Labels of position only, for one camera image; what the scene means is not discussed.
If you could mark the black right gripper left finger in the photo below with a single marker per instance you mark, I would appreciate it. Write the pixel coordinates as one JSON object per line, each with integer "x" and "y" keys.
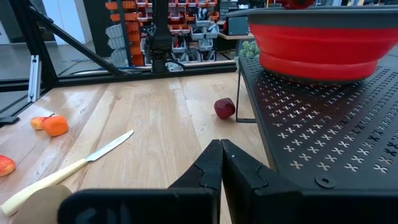
{"x": 186, "y": 205}

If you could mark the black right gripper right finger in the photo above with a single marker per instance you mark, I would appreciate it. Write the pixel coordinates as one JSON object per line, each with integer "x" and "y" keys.
{"x": 264, "y": 202}

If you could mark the dark red plum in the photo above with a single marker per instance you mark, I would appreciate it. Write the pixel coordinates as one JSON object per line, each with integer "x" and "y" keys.
{"x": 224, "y": 108}

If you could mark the brown green kiwi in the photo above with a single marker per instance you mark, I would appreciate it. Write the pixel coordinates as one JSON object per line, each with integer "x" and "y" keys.
{"x": 40, "y": 205}

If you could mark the orange bell pepper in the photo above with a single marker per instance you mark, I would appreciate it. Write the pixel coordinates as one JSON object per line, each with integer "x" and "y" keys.
{"x": 55, "y": 126}

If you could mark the red collapsible bowl grey rim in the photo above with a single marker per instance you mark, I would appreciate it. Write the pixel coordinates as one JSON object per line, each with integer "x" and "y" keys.
{"x": 320, "y": 49}

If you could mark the small red orange pear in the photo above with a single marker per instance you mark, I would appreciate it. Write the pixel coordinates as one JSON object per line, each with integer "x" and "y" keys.
{"x": 6, "y": 165}

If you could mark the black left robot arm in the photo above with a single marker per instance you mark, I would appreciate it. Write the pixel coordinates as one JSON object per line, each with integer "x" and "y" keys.
{"x": 160, "y": 37}

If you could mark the black perforated metal shelf riser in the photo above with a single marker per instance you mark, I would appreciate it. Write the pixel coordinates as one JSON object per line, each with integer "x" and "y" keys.
{"x": 326, "y": 130}

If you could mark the pale yellow banana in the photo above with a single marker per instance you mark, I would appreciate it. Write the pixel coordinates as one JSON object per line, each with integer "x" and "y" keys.
{"x": 46, "y": 180}

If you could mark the green succulent plant in pot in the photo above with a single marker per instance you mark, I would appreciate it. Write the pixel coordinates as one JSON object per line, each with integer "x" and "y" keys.
{"x": 248, "y": 49}

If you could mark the black equipment box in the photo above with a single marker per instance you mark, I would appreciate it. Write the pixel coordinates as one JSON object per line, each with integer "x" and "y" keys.
{"x": 237, "y": 25}

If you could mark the storage rack with orange bins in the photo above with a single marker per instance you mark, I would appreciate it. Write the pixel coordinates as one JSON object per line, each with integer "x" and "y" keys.
{"x": 133, "y": 34}

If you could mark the silver frame bracket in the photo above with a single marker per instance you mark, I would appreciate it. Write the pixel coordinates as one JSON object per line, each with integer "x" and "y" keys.
{"x": 33, "y": 77}

